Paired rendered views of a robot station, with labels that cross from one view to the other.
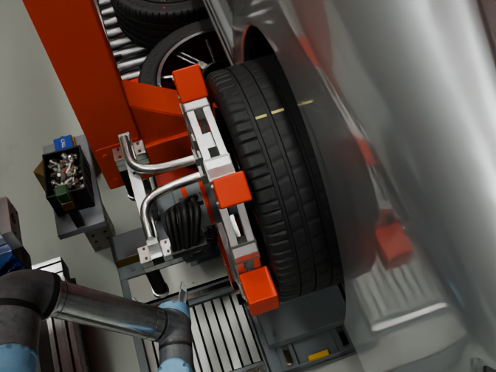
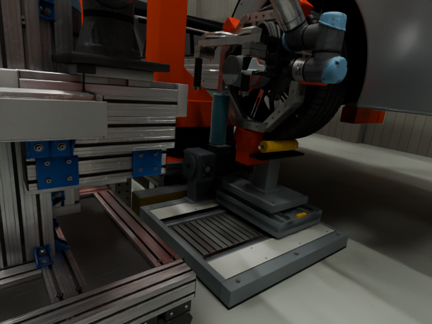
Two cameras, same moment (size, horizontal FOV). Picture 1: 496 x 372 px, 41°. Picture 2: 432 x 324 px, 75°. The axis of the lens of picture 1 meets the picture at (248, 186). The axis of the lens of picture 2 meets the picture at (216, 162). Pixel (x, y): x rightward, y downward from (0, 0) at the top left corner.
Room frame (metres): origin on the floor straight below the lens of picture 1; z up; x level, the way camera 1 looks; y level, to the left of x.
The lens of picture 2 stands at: (-0.11, 0.93, 0.78)
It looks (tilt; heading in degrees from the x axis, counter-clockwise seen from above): 15 degrees down; 331
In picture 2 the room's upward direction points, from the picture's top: 5 degrees clockwise
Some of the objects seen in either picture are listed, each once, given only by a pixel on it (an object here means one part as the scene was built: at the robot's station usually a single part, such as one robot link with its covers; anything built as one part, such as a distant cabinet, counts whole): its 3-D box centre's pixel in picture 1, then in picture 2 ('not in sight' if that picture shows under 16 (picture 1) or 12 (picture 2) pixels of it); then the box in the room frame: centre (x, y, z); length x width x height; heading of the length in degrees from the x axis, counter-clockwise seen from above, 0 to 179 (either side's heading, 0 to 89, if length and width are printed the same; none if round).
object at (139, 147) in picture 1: (131, 155); (204, 52); (1.21, 0.31, 0.93); 0.09 x 0.05 x 0.05; 100
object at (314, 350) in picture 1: (294, 300); (265, 205); (1.08, -0.10, 0.13); 0.50 x 0.36 x 0.10; 10
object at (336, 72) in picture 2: not in sight; (324, 69); (0.53, 0.22, 0.85); 0.11 x 0.08 x 0.09; 10
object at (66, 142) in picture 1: (63, 145); not in sight; (1.71, 0.66, 0.47); 0.07 x 0.07 x 0.02; 10
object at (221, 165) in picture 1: (221, 195); (257, 73); (1.08, 0.08, 0.85); 0.54 x 0.07 x 0.54; 10
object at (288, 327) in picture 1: (289, 268); (266, 172); (1.11, -0.09, 0.32); 0.40 x 0.30 x 0.28; 10
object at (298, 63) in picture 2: not in sight; (302, 69); (0.61, 0.24, 0.85); 0.08 x 0.05 x 0.08; 100
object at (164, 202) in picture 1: (196, 203); (246, 72); (1.07, 0.15, 0.85); 0.21 x 0.14 x 0.14; 100
